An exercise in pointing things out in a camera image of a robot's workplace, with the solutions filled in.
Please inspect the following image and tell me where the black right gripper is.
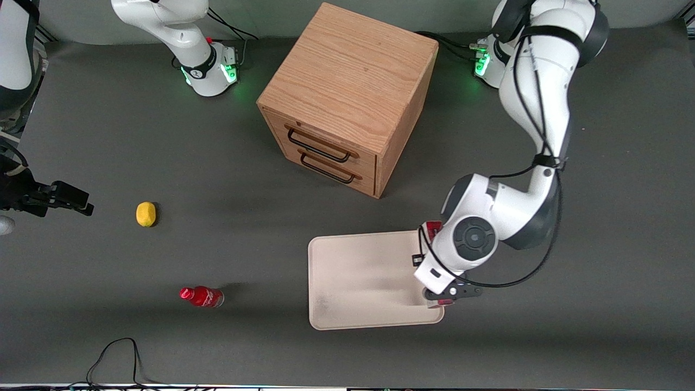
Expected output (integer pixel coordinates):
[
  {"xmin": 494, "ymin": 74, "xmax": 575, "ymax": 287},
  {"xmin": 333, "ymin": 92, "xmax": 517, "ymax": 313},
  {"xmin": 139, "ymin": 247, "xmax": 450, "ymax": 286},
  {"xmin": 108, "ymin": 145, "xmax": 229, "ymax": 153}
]
[{"xmin": 0, "ymin": 156, "xmax": 94, "ymax": 218}]

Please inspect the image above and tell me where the red cookie box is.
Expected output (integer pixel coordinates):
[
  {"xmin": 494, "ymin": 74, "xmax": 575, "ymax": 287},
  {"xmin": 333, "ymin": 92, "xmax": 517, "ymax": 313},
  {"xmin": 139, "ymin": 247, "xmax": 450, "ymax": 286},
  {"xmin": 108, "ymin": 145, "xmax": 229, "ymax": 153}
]
[{"xmin": 425, "ymin": 220, "xmax": 456, "ymax": 308}]

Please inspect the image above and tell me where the beige plastic tray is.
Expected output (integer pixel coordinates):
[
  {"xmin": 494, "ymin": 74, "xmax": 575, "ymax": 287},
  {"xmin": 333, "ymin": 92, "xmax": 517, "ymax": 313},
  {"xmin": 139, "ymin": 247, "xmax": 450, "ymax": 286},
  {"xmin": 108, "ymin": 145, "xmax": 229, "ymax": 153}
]
[{"xmin": 307, "ymin": 230, "xmax": 445, "ymax": 331}]

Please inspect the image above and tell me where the yellow lemon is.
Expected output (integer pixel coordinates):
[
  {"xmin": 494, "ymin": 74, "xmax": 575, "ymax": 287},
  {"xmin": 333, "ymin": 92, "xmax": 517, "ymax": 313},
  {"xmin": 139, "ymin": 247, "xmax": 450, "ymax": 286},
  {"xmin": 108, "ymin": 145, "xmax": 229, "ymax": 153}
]
[{"xmin": 135, "ymin": 201, "xmax": 157, "ymax": 228}]

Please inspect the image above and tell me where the wooden drawer front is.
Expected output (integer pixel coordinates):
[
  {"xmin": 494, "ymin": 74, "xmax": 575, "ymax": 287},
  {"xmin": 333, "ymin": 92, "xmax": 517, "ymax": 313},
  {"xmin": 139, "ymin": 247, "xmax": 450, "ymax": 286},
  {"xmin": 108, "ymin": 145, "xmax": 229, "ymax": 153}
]
[
  {"xmin": 270, "ymin": 140, "xmax": 377, "ymax": 197},
  {"xmin": 263, "ymin": 110, "xmax": 378, "ymax": 173}
]

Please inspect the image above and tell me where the red soda bottle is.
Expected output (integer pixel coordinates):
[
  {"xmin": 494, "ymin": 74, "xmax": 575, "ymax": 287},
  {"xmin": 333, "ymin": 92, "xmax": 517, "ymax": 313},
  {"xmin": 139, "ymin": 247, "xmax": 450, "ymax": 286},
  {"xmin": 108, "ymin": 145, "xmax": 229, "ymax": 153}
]
[{"xmin": 179, "ymin": 286, "xmax": 225, "ymax": 308}]

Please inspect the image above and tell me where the wooden drawer cabinet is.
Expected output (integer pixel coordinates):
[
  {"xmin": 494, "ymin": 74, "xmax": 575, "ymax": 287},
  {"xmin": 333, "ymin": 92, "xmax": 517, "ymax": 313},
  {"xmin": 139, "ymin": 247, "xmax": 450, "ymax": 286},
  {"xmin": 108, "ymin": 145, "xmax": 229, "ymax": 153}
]
[{"xmin": 256, "ymin": 2, "xmax": 439, "ymax": 199}]

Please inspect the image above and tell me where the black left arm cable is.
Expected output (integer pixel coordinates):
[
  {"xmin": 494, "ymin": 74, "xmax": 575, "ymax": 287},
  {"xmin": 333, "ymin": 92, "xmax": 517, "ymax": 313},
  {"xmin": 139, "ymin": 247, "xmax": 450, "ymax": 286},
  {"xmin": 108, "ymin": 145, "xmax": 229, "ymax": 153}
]
[{"xmin": 415, "ymin": 24, "xmax": 568, "ymax": 289}]

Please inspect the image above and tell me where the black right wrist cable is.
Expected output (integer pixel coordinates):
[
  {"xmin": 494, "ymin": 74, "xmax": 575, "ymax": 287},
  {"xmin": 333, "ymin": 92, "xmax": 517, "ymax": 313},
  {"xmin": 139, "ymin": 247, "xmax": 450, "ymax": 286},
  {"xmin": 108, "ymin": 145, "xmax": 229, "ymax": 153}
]
[{"xmin": 0, "ymin": 139, "xmax": 29, "ymax": 178}]

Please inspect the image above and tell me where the black looped table cable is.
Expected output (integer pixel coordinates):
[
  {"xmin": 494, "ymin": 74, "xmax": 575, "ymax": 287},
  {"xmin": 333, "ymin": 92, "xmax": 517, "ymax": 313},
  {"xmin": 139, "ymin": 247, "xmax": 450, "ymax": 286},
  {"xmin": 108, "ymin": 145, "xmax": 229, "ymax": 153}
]
[{"xmin": 86, "ymin": 337, "xmax": 163, "ymax": 388}]

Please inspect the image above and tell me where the black metal drawer handle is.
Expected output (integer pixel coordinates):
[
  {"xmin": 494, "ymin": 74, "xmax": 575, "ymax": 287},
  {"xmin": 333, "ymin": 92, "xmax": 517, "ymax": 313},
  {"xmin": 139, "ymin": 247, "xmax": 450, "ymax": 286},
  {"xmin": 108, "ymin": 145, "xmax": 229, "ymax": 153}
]
[
  {"xmin": 286, "ymin": 127, "xmax": 353, "ymax": 163},
  {"xmin": 299, "ymin": 152, "xmax": 357, "ymax": 185}
]

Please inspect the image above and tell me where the black right base cable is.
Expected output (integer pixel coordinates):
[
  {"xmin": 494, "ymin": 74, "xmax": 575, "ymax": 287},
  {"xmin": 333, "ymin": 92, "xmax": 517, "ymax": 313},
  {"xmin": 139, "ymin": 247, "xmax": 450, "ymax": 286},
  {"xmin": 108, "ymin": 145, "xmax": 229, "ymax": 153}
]
[{"xmin": 206, "ymin": 8, "xmax": 260, "ymax": 67}]

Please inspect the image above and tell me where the black base cable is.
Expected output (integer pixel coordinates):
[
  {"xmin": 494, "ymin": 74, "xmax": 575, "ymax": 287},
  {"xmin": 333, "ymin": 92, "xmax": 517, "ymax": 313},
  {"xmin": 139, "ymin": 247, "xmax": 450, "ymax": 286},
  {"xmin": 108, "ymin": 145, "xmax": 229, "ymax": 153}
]
[
  {"xmin": 415, "ymin": 31, "xmax": 482, "ymax": 62},
  {"xmin": 206, "ymin": 8, "xmax": 260, "ymax": 67}
]

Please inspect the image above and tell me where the black left base cable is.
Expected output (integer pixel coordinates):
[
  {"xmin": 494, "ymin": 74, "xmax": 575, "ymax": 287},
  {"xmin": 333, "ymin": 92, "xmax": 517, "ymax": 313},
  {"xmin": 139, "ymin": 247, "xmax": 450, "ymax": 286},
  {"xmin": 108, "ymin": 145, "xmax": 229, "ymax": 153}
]
[{"xmin": 415, "ymin": 31, "xmax": 482, "ymax": 62}]

